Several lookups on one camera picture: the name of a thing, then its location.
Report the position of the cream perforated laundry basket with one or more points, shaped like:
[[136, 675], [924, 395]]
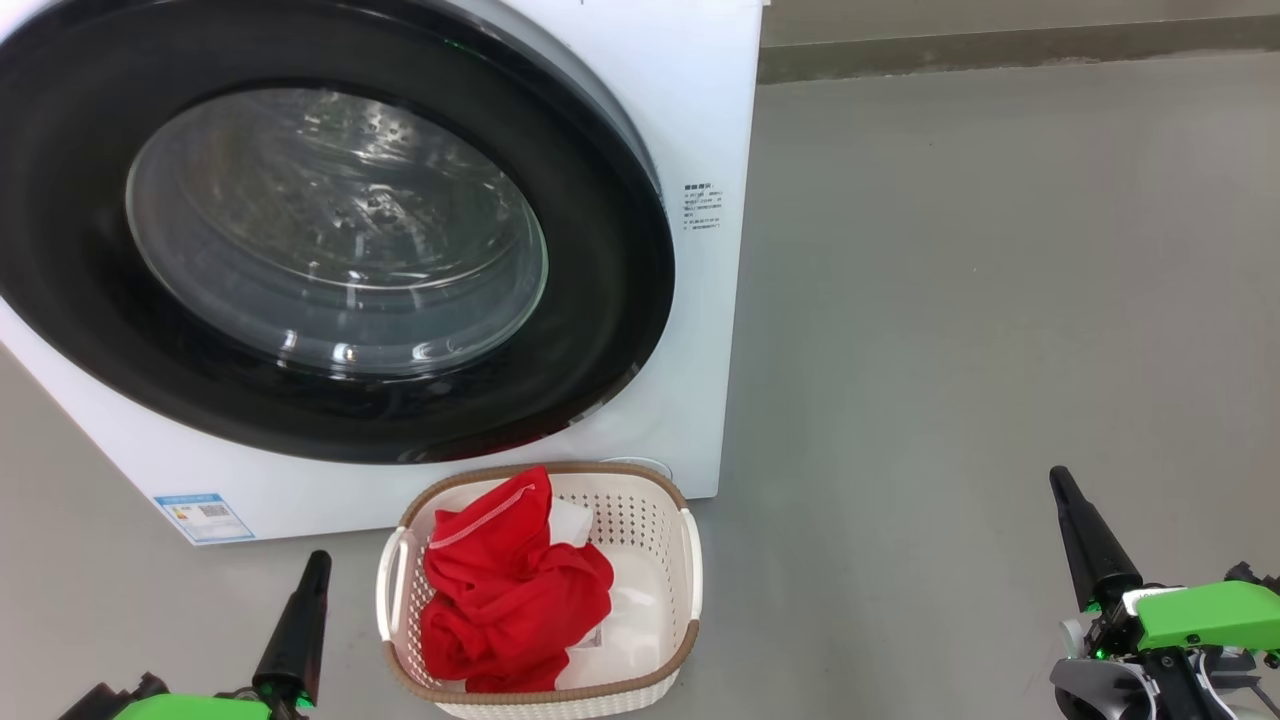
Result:
[[670, 590]]

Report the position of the red and white garment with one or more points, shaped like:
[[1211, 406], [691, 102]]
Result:
[[510, 600]]

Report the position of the printed warning text sticker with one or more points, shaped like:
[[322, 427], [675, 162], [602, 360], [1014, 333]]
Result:
[[703, 207]]

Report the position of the white washing machine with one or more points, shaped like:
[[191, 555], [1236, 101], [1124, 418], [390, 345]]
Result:
[[700, 350]]

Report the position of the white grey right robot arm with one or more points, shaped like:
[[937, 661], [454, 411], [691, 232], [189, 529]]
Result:
[[1100, 690]]

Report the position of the blue energy label sticker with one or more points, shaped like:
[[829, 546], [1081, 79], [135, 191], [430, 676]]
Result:
[[205, 517]]

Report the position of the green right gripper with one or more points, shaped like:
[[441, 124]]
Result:
[[1210, 612]]

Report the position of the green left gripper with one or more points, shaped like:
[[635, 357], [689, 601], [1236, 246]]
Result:
[[190, 708]]

